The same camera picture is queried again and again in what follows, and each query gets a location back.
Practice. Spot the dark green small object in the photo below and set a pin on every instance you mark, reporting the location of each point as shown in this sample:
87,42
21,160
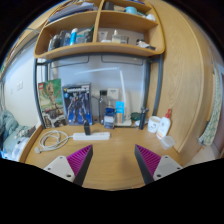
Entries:
135,116

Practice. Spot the green Groot Lego box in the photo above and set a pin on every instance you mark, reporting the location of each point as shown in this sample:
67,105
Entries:
51,103

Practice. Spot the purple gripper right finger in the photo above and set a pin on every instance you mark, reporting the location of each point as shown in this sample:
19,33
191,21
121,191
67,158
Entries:
152,166

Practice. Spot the blue spray bottle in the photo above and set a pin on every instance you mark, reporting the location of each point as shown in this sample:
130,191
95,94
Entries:
73,36

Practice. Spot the patterned towel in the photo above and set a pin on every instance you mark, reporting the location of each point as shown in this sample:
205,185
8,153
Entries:
211,128

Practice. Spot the white mug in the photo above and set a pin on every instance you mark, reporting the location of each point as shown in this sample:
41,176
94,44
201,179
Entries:
153,124

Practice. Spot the dark water bottle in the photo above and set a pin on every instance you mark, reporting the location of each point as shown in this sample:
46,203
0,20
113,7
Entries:
102,105

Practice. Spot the teal bowl on shelf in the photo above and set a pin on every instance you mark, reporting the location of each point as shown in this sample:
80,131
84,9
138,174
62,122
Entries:
131,10

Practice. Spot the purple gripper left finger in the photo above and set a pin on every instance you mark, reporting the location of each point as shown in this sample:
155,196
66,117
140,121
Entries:
73,167

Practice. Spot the blue small box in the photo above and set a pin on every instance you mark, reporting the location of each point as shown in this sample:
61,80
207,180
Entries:
109,118

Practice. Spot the black electric shaver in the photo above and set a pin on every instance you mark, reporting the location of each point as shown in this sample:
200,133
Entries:
144,111

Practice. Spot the blue robot model box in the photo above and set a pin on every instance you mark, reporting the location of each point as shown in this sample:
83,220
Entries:
77,103

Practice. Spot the wooden wall shelf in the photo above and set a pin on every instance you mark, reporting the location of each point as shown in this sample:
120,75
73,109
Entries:
103,27

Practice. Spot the clear plastic container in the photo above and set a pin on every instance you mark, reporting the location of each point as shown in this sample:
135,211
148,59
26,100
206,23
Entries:
167,142

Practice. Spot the bedding pile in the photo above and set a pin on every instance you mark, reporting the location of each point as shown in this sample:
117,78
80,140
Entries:
13,136

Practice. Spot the black charger plug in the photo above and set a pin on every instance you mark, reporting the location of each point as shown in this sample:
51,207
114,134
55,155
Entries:
87,128

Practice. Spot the white lotion pump bottle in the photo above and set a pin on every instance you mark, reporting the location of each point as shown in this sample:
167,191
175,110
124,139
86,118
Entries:
164,125

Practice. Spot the white power strip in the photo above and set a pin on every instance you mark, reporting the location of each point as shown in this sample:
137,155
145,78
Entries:
93,136

